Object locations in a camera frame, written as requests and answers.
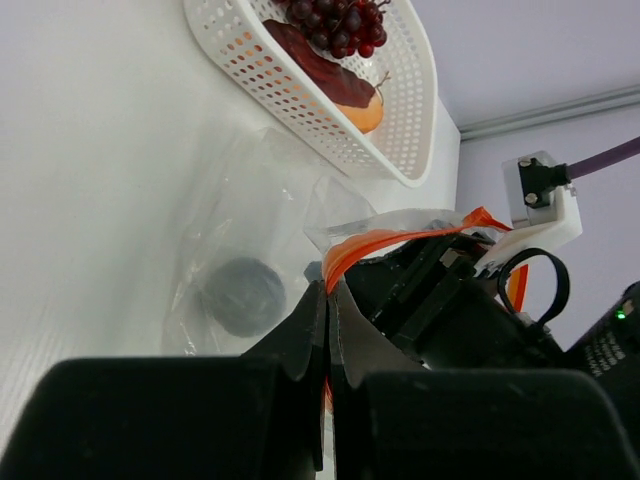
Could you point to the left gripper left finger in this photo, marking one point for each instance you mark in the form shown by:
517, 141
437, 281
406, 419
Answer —
258, 415

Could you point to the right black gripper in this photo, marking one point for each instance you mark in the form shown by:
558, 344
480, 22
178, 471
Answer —
428, 300

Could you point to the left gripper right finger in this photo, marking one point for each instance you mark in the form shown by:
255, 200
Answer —
395, 419

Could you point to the fake black food piece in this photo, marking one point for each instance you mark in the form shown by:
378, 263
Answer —
244, 296

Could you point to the clear zip top bag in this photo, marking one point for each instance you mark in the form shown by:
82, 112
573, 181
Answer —
269, 197

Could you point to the fake orange food piece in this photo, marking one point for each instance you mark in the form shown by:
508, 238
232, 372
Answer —
355, 97

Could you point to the fake purple grapes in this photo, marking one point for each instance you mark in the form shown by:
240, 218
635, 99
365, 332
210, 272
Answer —
340, 28

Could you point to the white perforated plastic basket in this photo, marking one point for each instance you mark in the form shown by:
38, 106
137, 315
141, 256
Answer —
232, 35

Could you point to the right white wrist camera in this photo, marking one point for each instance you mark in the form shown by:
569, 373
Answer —
543, 209

